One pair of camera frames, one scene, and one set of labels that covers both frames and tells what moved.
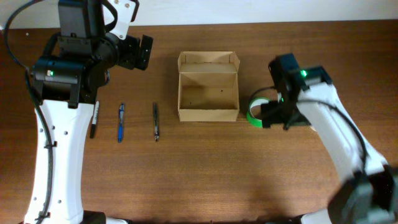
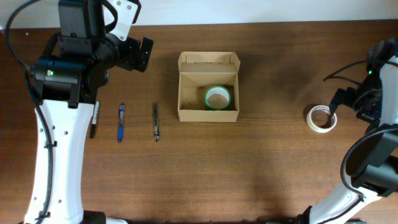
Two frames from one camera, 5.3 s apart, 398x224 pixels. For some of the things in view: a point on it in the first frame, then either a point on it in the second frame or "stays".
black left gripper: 145,52 stays
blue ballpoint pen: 120,126 stays
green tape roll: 254,112 → 217,98
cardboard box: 208,86 stays
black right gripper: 267,115 → 343,98
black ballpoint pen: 157,132 stays
